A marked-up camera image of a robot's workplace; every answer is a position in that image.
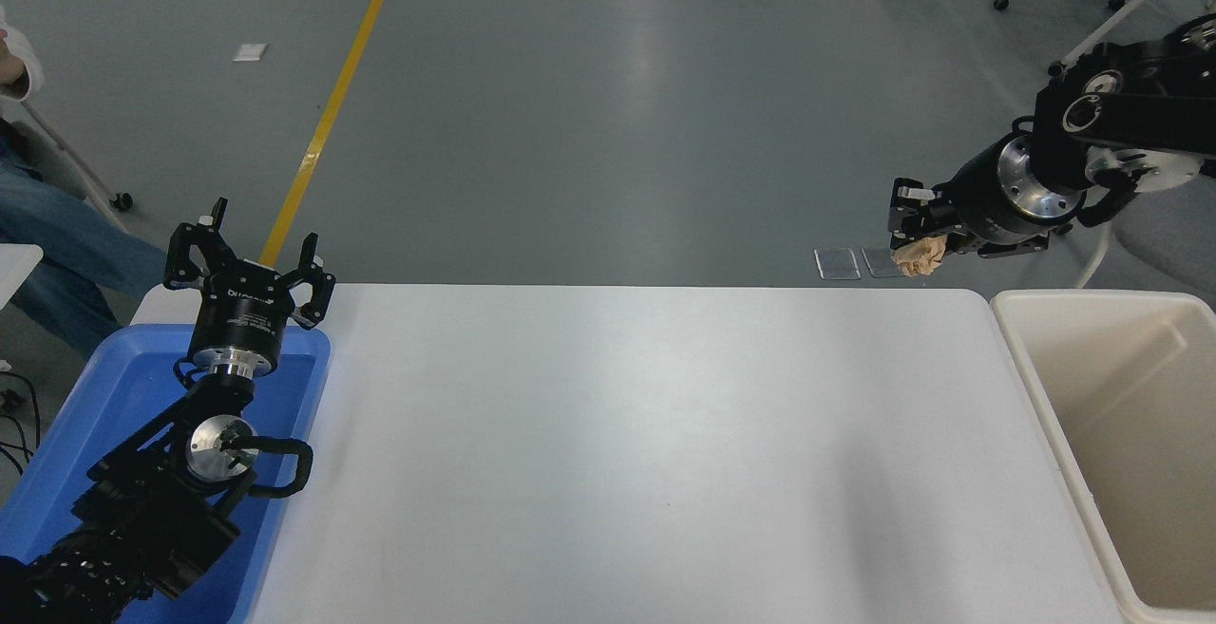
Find large pale bin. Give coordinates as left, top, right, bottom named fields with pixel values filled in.
left=991, top=289, right=1216, bottom=624

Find grey-seat chair with white leg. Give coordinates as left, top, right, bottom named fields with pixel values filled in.
left=1075, top=178, right=1216, bottom=290

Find small white side table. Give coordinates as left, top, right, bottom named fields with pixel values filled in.
left=0, top=244, right=45, bottom=312

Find person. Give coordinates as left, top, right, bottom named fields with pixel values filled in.
left=0, top=2, right=178, bottom=359

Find black floor cables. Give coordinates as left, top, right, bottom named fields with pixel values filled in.
left=0, top=370, right=42, bottom=475

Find blue plastic tray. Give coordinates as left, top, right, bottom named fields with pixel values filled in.
left=0, top=323, right=333, bottom=624

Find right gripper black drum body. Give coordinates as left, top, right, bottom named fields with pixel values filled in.
left=949, top=138, right=1052, bottom=247

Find tan paper ball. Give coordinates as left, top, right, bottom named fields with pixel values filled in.
left=892, top=235, right=949, bottom=281

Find clear square floor marker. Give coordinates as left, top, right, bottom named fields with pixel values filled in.
left=814, top=246, right=862, bottom=281
left=861, top=244, right=909, bottom=279

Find white-legged chair with castors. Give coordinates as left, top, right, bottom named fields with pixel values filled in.
left=17, top=97, right=135, bottom=234

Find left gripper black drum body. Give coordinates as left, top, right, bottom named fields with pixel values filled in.
left=188, top=261, right=295, bottom=361

